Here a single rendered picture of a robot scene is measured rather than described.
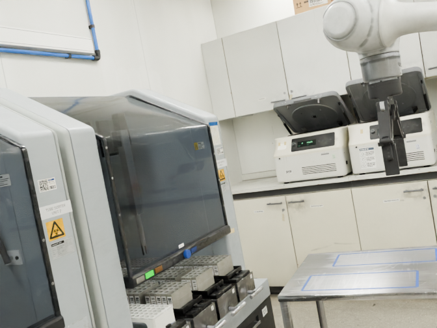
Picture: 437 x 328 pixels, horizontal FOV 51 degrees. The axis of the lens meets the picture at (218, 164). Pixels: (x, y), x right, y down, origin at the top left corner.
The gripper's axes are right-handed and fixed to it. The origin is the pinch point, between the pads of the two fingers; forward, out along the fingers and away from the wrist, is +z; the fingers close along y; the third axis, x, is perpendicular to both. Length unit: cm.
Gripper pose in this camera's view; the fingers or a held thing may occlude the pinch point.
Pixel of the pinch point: (397, 165)
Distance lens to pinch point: 117.8
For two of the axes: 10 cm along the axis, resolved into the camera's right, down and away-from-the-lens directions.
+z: 1.8, 9.8, 0.5
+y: 4.8, -1.3, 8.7
